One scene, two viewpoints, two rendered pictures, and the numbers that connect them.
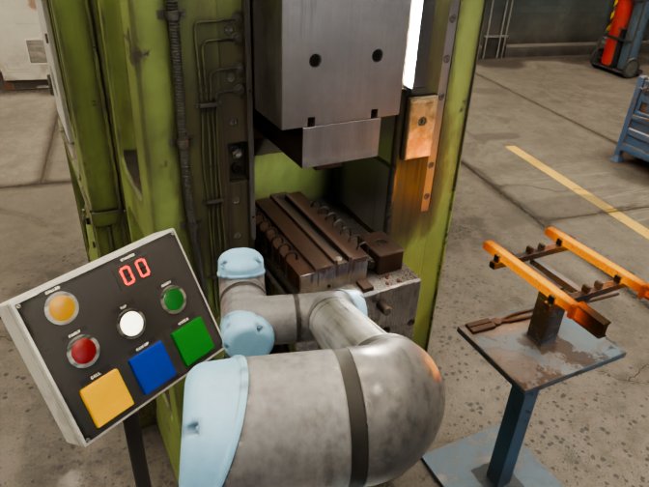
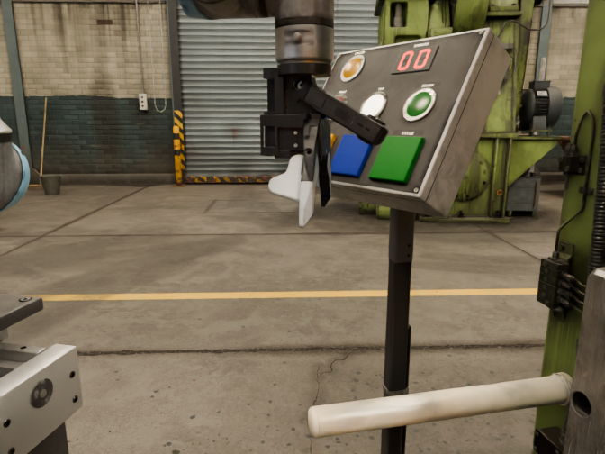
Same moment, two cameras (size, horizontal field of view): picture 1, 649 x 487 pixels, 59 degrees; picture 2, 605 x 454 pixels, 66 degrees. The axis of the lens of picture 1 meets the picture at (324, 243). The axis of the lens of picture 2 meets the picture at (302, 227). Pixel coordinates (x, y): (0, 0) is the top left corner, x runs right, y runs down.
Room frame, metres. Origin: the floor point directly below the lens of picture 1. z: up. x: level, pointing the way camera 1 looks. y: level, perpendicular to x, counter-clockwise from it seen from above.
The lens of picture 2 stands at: (0.96, -0.48, 1.06)
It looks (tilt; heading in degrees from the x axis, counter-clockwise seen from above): 13 degrees down; 107
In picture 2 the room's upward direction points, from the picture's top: straight up
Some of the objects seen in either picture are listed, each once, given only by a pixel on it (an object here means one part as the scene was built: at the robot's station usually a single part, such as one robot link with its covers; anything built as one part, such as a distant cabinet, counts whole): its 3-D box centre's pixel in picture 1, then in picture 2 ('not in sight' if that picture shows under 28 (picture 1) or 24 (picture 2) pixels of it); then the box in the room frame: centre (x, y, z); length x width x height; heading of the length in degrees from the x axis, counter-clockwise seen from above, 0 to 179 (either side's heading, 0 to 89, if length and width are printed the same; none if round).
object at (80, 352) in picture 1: (83, 351); not in sight; (0.75, 0.41, 1.09); 0.05 x 0.03 x 0.04; 119
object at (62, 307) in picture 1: (62, 307); (352, 68); (0.78, 0.45, 1.16); 0.05 x 0.03 x 0.04; 119
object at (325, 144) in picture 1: (301, 115); not in sight; (1.41, 0.07, 1.32); 0.42 x 0.20 x 0.10; 29
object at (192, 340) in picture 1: (192, 341); (397, 159); (0.89, 0.26, 1.01); 0.07 x 0.05 x 0.07; 144
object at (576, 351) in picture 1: (539, 340); not in sight; (1.34, -0.67, 0.67); 0.40 x 0.30 x 0.02; 117
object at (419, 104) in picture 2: (173, 299); (419, 104); (0.91, 0.30, 1.09); 0.05 x 0.03 x 0.04; 119
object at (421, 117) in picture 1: (419, 128); not in sight; (1.49, -0.24, 1.27); 0.09 x 0.02 x 0.17; 119
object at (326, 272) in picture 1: (299, 237); not in sight; (1.41, 0.07, 0.96); 0.42 x 0.20 x 0.09; 29
